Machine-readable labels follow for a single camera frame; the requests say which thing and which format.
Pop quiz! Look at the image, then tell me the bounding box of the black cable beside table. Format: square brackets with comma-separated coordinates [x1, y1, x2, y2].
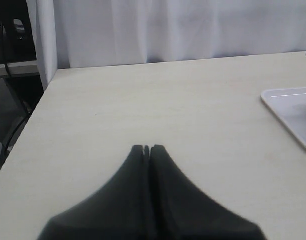
[0, 21, 31, 156]

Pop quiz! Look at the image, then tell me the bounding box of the white backdrop curtain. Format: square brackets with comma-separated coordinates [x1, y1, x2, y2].
[27, 0, 306, 88]

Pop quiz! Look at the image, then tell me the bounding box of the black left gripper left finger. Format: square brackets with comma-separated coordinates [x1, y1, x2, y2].
[39, 145, 153, 240]

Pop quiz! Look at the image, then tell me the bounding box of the dark shelf with clutter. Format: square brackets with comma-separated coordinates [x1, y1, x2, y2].
[0, 0, 39, 78]

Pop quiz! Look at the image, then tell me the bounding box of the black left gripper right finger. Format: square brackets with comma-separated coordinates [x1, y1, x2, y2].
[149, 145, 266, 240]

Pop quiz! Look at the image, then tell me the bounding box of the white rectangular plastic tray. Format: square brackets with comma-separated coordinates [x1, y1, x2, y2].
[260, 87, 306, 150]

